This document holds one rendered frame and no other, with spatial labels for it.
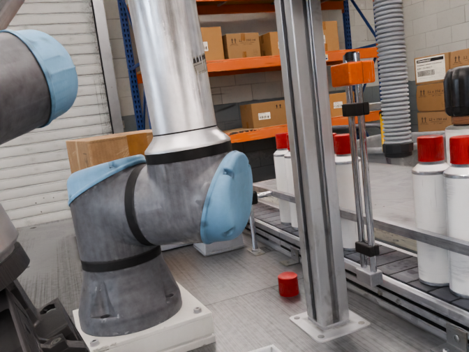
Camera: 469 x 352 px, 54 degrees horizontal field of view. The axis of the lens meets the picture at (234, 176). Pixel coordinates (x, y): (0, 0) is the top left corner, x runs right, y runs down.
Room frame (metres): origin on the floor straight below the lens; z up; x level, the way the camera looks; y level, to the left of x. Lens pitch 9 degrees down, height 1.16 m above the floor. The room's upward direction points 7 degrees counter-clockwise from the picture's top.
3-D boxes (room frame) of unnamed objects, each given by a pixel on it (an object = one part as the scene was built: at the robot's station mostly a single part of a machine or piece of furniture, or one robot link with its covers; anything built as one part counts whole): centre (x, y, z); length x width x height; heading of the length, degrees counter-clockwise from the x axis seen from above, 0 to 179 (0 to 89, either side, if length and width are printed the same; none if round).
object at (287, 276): (0.75, -0.07, 0.85); 0.03 x 0.03 x 0.03
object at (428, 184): (0.62, -0.27, 0.98); 0.05 x 0.05 x 0.20
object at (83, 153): (1.26, 0.30, 0.99); 0.30 x 0.24 x 0.27; 28
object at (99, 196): (0.66, 0.18, 1.04); 0.13 x 0.12 x 0.14; 69
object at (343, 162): (0.80, -0.20, 0.98); 0.05 x 0.05 x 0.20
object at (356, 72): (0.65, -0.21, 1.05); 0.10 x 0.04 x 0.33; 111
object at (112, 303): (0.66, 0.18, 0.92); 0.15 x 0.15 x 0.10
